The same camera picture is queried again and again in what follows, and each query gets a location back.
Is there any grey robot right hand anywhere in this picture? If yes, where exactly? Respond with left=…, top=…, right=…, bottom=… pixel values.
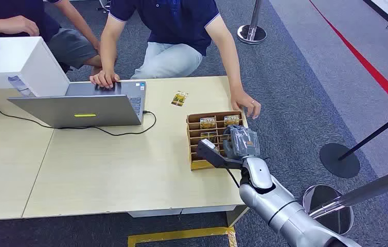
left=222, top=125, right=261, bottom=161

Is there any person's left hand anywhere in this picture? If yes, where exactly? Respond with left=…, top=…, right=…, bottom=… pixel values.
left=230, top=89, right=262, bottom=120

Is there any person's right hand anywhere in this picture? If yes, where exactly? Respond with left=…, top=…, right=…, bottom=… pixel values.
left=0, top=15, right=41, bottom=38
left=89, top=69, right=121, bottom=90

